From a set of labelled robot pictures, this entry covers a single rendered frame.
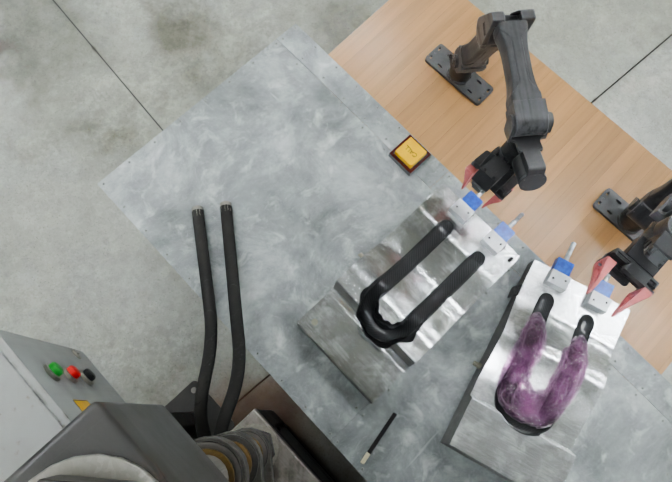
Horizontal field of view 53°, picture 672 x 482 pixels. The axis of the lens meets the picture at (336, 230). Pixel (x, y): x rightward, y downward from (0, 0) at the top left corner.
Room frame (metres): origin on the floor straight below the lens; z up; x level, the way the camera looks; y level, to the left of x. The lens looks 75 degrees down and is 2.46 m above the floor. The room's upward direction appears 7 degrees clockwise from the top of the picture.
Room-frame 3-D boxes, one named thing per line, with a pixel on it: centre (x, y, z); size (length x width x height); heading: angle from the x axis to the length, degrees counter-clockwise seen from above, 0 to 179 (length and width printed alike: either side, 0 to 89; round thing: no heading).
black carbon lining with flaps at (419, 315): (0.32, -0.21, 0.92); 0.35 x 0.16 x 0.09; 140
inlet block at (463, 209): (0.55, -0.33, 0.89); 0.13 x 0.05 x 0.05; 141
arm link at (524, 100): (0.73, -0.33, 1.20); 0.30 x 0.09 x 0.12; 12
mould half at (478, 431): (0.15, -0.52, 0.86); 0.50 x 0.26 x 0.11; 157
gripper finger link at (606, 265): (0.31, -0.54, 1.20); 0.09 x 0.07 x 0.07; 142
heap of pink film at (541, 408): (0.15, -0.52, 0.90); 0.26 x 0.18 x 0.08; 157
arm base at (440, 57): (0.94, -0.29, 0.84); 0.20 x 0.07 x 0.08; 52
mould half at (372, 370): (0.31, -0.19, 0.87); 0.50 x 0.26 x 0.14; 140
